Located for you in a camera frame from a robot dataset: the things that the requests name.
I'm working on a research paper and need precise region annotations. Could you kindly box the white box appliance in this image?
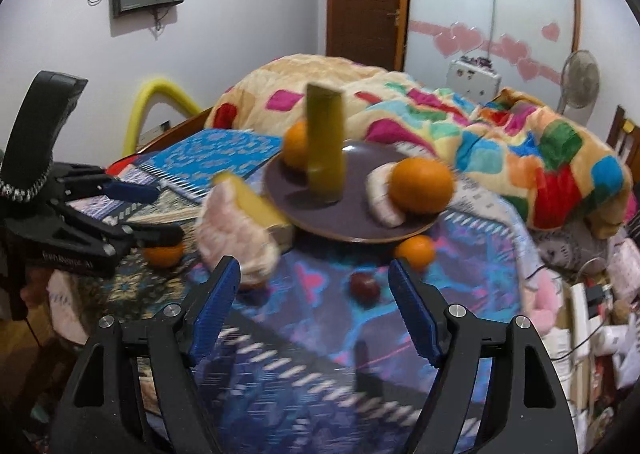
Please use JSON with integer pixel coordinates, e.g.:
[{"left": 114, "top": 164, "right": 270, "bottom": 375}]
[{"left": 446, "top": 56, "right": 501, "bottom": 104}]

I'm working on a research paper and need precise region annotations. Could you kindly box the dark purple plate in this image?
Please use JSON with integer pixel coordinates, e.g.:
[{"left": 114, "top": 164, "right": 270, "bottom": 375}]
[{"left": 262, "top": 140, "right": 437, "bottom": 244}]

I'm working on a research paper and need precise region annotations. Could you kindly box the corn cob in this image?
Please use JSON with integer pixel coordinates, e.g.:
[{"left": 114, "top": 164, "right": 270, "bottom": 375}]
[
  {"left": 212, "top": 170, "right": 294, "bottom": 253},
  {"left": 306, "top": 83, "right": 346, "bottom": 204}
]

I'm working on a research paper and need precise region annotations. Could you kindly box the large orange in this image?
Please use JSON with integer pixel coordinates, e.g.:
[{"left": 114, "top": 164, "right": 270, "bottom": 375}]
[
  {"left": 388, "top": 156, "right": 454, "bottom": 215},
  {"left": 281, "top": 121, "right": 308, "bottom": 173}
]

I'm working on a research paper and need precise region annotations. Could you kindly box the wooden headboard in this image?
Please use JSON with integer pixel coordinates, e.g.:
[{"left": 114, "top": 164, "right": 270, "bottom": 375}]
[{"left": 606, "top": 106, "right": 640, "bottom": 182}]

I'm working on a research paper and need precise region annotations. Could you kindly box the small pomelo segment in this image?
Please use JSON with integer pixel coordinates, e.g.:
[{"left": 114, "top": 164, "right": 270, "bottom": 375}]
[{"left": 366, "top": 162, "right": 406, "bottom": 228}]

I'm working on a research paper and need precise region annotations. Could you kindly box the dark red plum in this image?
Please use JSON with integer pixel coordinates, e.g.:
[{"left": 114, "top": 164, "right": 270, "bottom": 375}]
[{"left": 348, "top": 271, "right": 381, "bottom": 307}]

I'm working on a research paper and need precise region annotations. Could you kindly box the colourful patchwork blanket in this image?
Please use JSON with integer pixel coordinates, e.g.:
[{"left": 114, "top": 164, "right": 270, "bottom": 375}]
[{"left": 205, "top": 54, "right": 632, "bottom": 239}]

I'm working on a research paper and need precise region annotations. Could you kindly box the frosted sliding wardrobe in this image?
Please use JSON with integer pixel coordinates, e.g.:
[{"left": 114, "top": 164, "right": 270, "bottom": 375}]
[{"left": 404, "top": 0, "right": 576, "bottom": 106}]

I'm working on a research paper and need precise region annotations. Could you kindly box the patterned bed sheet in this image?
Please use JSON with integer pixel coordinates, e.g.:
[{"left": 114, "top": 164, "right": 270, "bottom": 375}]
[{"left": 46, "top": 127, "right": 547, "bottom": 454}]

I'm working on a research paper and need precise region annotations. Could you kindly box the yellow foam tube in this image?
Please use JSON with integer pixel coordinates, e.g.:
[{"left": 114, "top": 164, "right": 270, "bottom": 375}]
[{"left": 122, "top": 77, "right": 203, "bottom": 155}]

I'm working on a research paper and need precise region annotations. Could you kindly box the small tangerine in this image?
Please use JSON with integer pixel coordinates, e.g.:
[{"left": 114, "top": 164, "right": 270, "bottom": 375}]
[
  {"left": 142, "top": 243, "right": 184, "bottom": 270},
  {"left": 394, "top": 235, "right": 436, "bottom": 273}
]

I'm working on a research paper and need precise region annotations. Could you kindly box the white standing fan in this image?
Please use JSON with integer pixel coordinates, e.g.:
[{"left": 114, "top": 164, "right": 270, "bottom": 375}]
[{"left": 556, "top": 49, "right": 600, "bottom": 114}]

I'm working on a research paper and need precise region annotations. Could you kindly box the pink plush item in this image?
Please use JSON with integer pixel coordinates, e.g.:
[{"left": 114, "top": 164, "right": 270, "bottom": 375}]
[{"left": 528, "top": 269, "right": 561, "bottom": 337}]

